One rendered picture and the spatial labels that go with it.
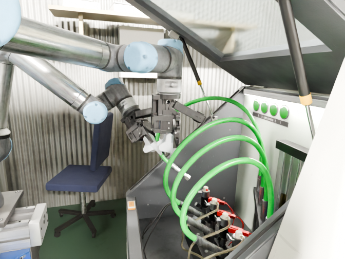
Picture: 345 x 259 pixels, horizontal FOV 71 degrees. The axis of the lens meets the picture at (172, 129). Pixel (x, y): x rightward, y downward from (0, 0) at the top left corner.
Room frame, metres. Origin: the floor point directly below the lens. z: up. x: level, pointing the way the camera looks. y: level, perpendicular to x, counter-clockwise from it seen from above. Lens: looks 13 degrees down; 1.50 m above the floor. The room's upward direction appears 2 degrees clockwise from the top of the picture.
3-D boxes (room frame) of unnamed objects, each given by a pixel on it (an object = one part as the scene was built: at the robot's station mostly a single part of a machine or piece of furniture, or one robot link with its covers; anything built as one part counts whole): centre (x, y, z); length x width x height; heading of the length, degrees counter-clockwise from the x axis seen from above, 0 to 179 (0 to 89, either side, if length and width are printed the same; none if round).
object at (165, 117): (0.74, 0.02, 1.38); 0.09 x 0.08 x 0.12; 102
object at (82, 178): (2.19, 0.85, 0.54); 0.63 x 0.60 x 1.08; 108
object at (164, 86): (0.74, 0.01, 1.46); 0.08 x 0.08 x 0.05
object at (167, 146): (0.73, 0.01, 1.27); 0.06 x 0.03 x 0.09; 102
